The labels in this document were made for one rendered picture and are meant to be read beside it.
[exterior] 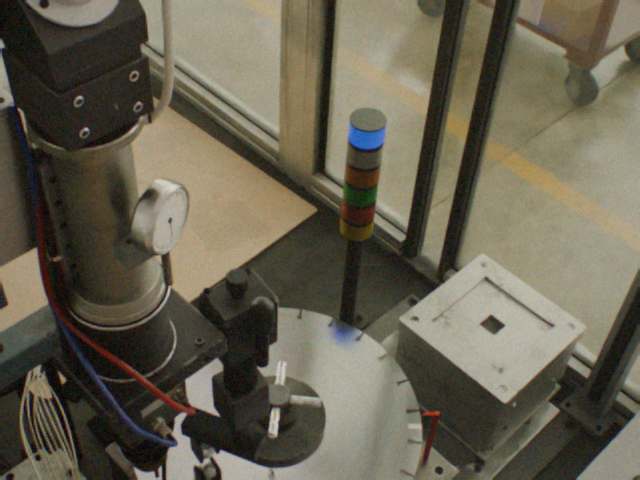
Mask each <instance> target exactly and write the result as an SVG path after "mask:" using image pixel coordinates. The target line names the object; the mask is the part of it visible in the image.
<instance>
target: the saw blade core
mask: <svg viewBox="0 0 640 480"><path fill-rule="evenodd" d="M299 313H300V310H298V308H287V307H278V339H277V342H276V343H274V344H272V345H270V363H269V365H267V366H266V367H264V368H260V367H258V368H259V370H260V371H261V372H262V374H263V376H264V377H267V376H276V371H277V364H278V363H279V362H285V363H286V364H287V365H286V373H285V376H287V377H291V378H296V379H298V380H301V381H303V382H304V383H306V384H309V385H310V386H311V387H312V389H313V390H315V392H316V393H317V394H318V395H319V397H321V398H322V400H323V403H324V406H325V410H326V427H325V432H324V435H323V438H322V440H321V442H319V444H318V445H317V447H316V448H315V449H314V450H313V451H312V452H310V453H309V455H308V456H305V457H304V458H302V459H300V460H297V461H295V462H290V463H285V464H269V463H263V462H259V461H256V463H251V462H249V461H246V460H244V459H240V458H238V457H235V456H233V455H230V453H227V452H224V451H222V450H220V451H221V452H220V453H219V455H217V453H216V452H215V455H213V456H212V457H210V458H208V459H206V460H204V463H202V464H200V463H199V462H198V460H197V458H196V457H195V454H194V453H193V451H192V450H191V444H190V437H186V436H184V435H182V434H181V426H180V424H181V422H182V421H183V419H184V417H185V416H186V413H183V412H182V413H181V414H179V416H178V417H177V418H176V425H174V428H175V430H173V432H172V435H173V436H175V438H176V439H177V440H178V444H179V445H178V446H177V447H170V449H169V450H168V454H167V456H168V459H167V480H412V479H414V477H410V476H408V475H406V474H409V475H411V476H415V473H416V471H417V466H418V463H419V458H420V452H421V445H420V444H421V443H422V424H421V416H420V411H417V410H419V406H418V403H417V398H416V396H415V393H414V391H412V387H411V385H410V383H409V381H407V378H406V376H405V373H404V372H403V370H402V369H401V367H399V366H398V365H397V363H396V362H395V360H394V359H393V357H392V356H391V355H389V356H386V357H384V356H385V355H388V354H389V353H388V352H386V351H385V350H384V349H383V347H382V346H381V345H380V344H378V343H377V342H376V341H375V340H372V339H371V338H370V337H368V336H367V334H365V333H364V334H363V336H362V337H361V338H359V341H356V340H355V339H357V338H358V337H359V336H361V334H362V333H363V332H362V331H361V330H358V329H356V328H355V327H353V326H351V325H349V324H346V323H344V321H341V320H339V319H337V318H335V320H333V321H332V324H331V327H328V325H329V324H330V323H331V320H332V317H330V316H327V315H324V314H319V313H315V312H311V311H305V310H302V313H301V319H298V317H299ZM382 357H384V358H383V360H379V358H382ZM222 370H223V368H222V364H221V361H220V360H219V359H218V358H217V359H214V360H213V361H211V363H210V364H208V365H207V366H206V367H204V368H203V369H200V370H199V371H197V372H196V373H195V374H193V376H192V377H190V378H189V379H187V380H185V383H186V393H187V397H189V399H190V400H189V403H190V404H191V405H192V406H194V407H196V408H199V409H203V410H205V411H208V412H210V413H213V414H216V416H219V413H218V412H217V410H216V409H215V408H213V399H212V385H211V378H212V376H213V374H216V373H218V372H220V371H222ZM404 381H407V382H404ZM396 382H404V383H401V384H399V385H397V384H396ZM406 410H409V411H417V412H410V413H407V412H406ZM219 417H220V416H219ZM408 424H421V429H408ZM408 440H411V442H414V443H420V444H408ZM401 471H404V472H405V473H406V474H401V473H399V472H401Z"/></svg>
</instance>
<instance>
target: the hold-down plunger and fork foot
mask: <svg viewBox="0 0 640 480"><path fill-rule="evenodd" d="M193 407H194V406H193ZM194 408H195V413H194V414H186V416H185V417H184V419H183V421H182V422H181V424H180V426H181V434H182V435H184V436H186V437H190V444H191V450H192V451H193V453H194V454H195V457H196V458H197V460H198V462H199V463H200V464H202V463H204V451H203V444H206V445H208V446H211V447H213V450H215V452H216V453H217V455H219V453H220V452H221V451H220V450H222V451H224V452H227V453H230V455H233V456H235V457H238V458H240V459H244V460H246V461H249V462H251V463H256V461H257V459H258V457H259V456H260V453H261V451H262V449H263V447H264V445H265V434H263V433H260V432H258V431H255V430H253V423H251V424H249V425H247V426H245V427H244V429H242V430H239V431H237V432H236V433H235V432H231V431H230V429H229V427H227V425H226V424H225V423H224V421H223V420H222V418H221V417H219V416H216V414H213V413H210V412H208V411H205V410H203V409H199V408H196V407H194Z"/></svg>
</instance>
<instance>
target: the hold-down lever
mask: <svg viewBox="0 0 640 480"><path fill-rule="evenodd" d="M249 318H250V329H251V331H252V332H253V333H255V355H256V365H257V366H258V367H260V368H264V367H266V366H267V365H269V363H270V333H271V332H272V331H273V329H274V323H275V306H274V303H273V302H272V301H271V300H270V299H267V298H264V297H260V298H257V299H254V300H253V301H252V302H251V303H250V307H249Z"/></svg>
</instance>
